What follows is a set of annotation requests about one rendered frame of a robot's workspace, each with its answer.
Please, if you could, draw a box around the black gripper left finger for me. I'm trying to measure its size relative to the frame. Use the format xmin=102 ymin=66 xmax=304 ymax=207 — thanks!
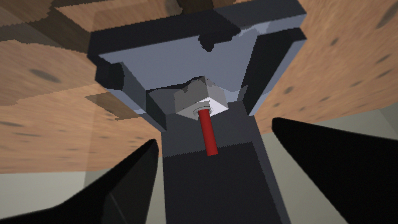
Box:
xmin=0 ymin=139 xmax=159 ymax=224

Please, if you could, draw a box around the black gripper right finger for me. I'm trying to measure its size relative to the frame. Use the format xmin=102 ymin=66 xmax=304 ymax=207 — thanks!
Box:
xmin=272 ymin=117 xmax=398 ymax=224

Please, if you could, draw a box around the dark red peg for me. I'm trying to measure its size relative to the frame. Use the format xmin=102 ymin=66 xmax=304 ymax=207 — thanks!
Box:
xmin=198 ymin=109 xmax=218 ymax=156

